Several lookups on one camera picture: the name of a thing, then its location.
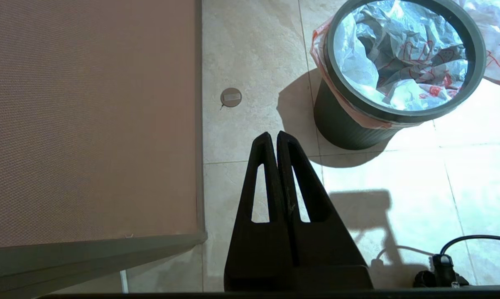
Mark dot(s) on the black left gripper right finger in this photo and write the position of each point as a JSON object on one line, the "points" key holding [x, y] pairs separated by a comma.
{"points": [[329, 253]]}

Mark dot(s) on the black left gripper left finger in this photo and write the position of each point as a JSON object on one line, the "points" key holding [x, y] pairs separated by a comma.
{"points": [[254, 249]]}

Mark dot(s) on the white red-printed trash bag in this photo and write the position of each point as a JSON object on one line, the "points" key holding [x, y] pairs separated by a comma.
{"points": [[374, 70], [499, 41]]}

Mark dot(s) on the small metal floor doorstop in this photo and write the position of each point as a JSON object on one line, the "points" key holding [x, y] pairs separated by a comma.
{"points": [[231, 97]]}

